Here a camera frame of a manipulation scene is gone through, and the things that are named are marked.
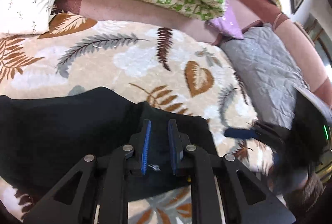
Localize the black pants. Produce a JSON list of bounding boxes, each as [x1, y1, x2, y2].
[[1, 87, 217, 201]]

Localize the grey quilted blanket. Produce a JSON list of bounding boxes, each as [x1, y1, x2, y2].
[[221, 23, 308, 129]]

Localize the leaf pattern fleece blanket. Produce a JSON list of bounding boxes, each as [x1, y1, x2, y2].
[[0, 7, 276, 224]]

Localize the purple cloth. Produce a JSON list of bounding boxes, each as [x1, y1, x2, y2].
[[207, 5, 243, 40]]

